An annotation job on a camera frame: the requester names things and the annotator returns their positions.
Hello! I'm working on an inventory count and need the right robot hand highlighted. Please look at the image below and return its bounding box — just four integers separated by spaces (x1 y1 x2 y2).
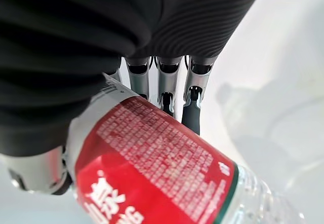
0 0 269 195

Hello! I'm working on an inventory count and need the clear red-labelled water bottle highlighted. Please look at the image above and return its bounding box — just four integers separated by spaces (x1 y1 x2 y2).
66 73 306 224

